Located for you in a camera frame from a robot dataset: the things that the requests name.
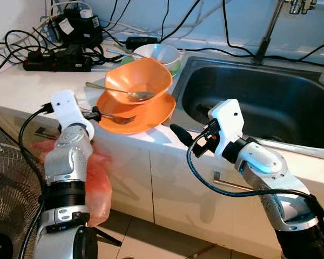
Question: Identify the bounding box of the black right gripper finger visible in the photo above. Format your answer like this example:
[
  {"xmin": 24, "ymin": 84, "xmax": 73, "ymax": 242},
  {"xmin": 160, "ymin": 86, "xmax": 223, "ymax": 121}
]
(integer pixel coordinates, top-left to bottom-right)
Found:
[{"xmin": 170, "ymin": 124, "xmax": 196, "ymax": 149}]

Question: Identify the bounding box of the orange plastic bowl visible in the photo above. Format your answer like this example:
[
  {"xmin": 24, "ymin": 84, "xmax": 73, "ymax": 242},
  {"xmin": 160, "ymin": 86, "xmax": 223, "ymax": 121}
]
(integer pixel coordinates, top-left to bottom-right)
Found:
[{"xmin": 104, "ymin": 57, "xmax": 173, "ymax": 106}]

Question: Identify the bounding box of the stainless steel kitchen sink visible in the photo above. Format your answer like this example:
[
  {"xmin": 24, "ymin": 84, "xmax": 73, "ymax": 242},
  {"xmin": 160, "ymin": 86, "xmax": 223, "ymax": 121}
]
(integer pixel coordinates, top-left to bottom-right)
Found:
[{"xmin": 170, "ymin": 54, "xmax": 324, "ymax": 160}]

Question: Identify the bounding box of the white sink counter cabinet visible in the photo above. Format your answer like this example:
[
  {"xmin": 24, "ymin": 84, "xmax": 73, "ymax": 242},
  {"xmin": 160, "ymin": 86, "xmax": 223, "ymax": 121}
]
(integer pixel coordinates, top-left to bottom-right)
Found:
[{"xmin": 0, "ymin": 103, "xmax": 324, "ymax": 259}]

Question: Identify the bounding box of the black power strip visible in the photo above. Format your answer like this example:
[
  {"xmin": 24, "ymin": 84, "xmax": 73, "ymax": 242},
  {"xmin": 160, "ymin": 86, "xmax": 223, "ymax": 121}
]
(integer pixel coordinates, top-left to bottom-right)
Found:
[{"xmin": 23, "ymin": 57, "xmax": 93, "ymax": 72}]

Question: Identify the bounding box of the light green plate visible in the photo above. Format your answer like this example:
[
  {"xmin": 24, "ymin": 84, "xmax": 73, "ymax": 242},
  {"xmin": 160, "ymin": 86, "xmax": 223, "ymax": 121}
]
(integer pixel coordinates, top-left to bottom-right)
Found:
[{"xmin": 167, "ymin": 57, "xmax": 183, "ymax": 76}]

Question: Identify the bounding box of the wooden chopstick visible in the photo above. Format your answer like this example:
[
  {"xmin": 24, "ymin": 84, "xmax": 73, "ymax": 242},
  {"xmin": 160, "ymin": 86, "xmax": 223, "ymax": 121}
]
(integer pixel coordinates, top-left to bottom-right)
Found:
[
  {"xmin": 105, "ymin": 47, "xmax": 147, "ymax": 59},
  {"xmin": 111, "ymin": 50, "xmax": 152, "ymax": 61}
]

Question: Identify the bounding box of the orange plastic bag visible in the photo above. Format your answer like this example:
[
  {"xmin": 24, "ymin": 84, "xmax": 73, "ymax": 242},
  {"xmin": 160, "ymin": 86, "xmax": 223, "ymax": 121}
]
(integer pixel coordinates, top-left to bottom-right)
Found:
[{"xmin": 32, "ymin": 139, "xmax": 113, "ymax": 227}]

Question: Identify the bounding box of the white ceramic bowl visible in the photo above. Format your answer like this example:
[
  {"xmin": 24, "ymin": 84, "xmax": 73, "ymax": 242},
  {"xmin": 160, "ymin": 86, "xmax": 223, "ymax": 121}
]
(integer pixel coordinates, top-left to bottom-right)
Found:
[{"xmin": 134, "ymin": 43, "xmax": 181, "ymax": 68}]

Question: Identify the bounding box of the small flat black adapter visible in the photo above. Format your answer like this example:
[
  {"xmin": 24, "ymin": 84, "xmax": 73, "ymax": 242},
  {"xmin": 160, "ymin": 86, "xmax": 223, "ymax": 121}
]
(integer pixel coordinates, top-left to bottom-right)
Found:
[{"xmin": 125, "ymin": 36, "xmax": 160, "ymax": 49}]

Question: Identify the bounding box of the black labelled power brick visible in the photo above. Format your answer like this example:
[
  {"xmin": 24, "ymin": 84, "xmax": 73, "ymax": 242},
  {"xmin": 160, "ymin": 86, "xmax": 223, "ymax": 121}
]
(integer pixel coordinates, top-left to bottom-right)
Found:
[{"xmin": 54, "ymin": 10, "xmax": 104, "ymax": 48}]

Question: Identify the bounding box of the chrome sink faucet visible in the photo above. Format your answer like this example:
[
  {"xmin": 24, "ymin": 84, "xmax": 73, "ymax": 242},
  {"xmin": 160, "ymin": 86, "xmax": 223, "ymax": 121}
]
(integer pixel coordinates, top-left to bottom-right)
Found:
[{"xmin": 253, "ymin": 0, "xmax": 319, "ymax": 64}]

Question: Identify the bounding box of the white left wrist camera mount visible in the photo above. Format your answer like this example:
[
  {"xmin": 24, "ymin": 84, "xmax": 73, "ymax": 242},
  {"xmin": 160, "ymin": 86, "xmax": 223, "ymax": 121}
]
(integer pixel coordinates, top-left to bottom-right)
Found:
[{"xmin": 50, "ymin": 90, "xmax": 95, "ymax": 140}]

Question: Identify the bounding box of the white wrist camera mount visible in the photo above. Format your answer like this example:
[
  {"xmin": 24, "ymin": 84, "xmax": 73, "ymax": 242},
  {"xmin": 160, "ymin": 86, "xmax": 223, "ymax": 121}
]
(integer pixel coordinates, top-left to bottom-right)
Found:
[
  {"xmin": 50, "ymin": 90, "xmax": 95, "ymax": 140},
  {"xmin": 208, "ymin": 99, "xmax": 244, "ymax": 160}
]

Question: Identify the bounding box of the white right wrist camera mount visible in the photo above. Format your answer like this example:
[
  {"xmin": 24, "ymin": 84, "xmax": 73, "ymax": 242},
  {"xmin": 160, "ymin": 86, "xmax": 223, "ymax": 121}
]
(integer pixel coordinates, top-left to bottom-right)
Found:
[{"xmin": 208, "ymin": 99, "xmax": 244, "ymax": 160}]

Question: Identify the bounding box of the short metal cabinet handle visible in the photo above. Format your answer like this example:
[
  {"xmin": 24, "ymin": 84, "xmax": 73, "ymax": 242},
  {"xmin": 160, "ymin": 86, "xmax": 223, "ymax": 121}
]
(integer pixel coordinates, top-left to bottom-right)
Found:
[{"xmin": 35, "ymin": 127, "xmax": 57, "ymax": 140}]

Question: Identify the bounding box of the black wall cable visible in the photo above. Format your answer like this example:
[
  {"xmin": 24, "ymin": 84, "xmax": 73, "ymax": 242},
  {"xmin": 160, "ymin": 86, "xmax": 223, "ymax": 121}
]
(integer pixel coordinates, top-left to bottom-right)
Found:
[
  {"xmin": 220, "ymin": 0, "xmax": 257, "ymax": 59},
  {"xmin": 158, "ymin": 0, "xmax": 203, "ymax": 44},
  {"xmin": 270, "ymin": 39, "xmax": 324, "ymax": 63}
]

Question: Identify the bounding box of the wire grille floor fan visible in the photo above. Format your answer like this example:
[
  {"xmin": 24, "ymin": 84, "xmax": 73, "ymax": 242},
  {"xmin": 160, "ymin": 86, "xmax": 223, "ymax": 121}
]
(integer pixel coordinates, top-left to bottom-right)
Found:
[{"xmin": 0, "ymin": 116, "xmax": 44, "ymax": 259}]

